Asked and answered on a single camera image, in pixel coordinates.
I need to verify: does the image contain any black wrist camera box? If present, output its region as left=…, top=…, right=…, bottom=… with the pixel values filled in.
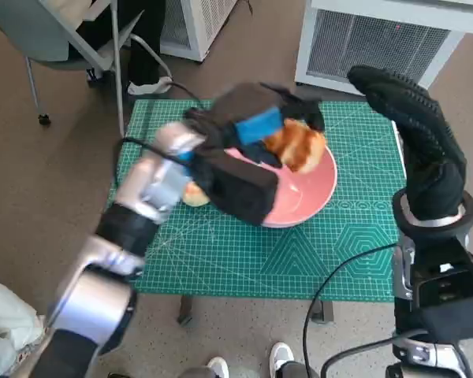
left=396, top=238, right=473, bottom=343
left=188, top=147, right=281, bottom=228

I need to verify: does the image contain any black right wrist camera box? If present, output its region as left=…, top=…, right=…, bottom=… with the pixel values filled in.
left=396, top=238, right=473, bottom=343

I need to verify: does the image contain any black table leg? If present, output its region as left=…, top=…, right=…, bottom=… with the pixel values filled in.
left=177, top=295, right=193, bottom=326
left=311, top=302, right=334, bottom=325

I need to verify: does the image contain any green cutting mat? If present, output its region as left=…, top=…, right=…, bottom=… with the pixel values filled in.
left=107, top=98, right=404, bottom=304

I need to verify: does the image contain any large white mesh-front unit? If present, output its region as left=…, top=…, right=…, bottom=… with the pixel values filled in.
left=294, top=0, right=473, bottom=95

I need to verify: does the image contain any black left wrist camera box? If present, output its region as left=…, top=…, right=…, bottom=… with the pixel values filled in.
left=188, top=147, right=281, bottom=228

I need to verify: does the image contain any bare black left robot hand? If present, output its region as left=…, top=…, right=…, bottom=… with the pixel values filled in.
left=210, top=81, right=326, bottom=169

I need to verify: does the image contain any small white mesh-front unit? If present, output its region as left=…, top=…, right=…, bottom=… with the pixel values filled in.
left=159, top=0, right=237, bottom=63

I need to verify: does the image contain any pink bowl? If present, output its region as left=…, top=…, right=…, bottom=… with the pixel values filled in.
left=222, top=143, right=338, bottom=230

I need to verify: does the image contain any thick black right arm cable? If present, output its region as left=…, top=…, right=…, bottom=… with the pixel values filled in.
left=321, top=329, right=419, bottom=378

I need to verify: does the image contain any striped bread loaf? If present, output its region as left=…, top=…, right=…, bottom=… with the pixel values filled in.
left=263, top=119, right=327, bottom=175

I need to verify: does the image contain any person in dark trousers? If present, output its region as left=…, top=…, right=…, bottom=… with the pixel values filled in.
left=181, top=341, right=318, bottom=378

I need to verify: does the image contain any long thin black cable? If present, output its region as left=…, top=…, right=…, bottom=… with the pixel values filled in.
left=302, top=243, right=397, bottom=378

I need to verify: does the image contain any round bread bun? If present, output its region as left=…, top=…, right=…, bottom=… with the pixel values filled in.
left=181, top=180, right=213, bottom=207

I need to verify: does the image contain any black left hand cable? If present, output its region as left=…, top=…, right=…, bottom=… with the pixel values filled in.
left=167, top=81, right=206, bottom=112

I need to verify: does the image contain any black left camera cable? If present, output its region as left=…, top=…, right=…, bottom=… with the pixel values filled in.
left=113, top=135, right=190, bottom=186

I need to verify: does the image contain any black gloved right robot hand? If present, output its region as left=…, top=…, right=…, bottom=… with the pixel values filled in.
left=346, top=65, right=468, bottom=223

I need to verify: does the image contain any grey office chair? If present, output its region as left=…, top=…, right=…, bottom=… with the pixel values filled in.
left=0, top=0, right=174, bottom=137

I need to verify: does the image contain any seated person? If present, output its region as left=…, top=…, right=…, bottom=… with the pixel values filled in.
left=69, top=0, right=174, bottom=96

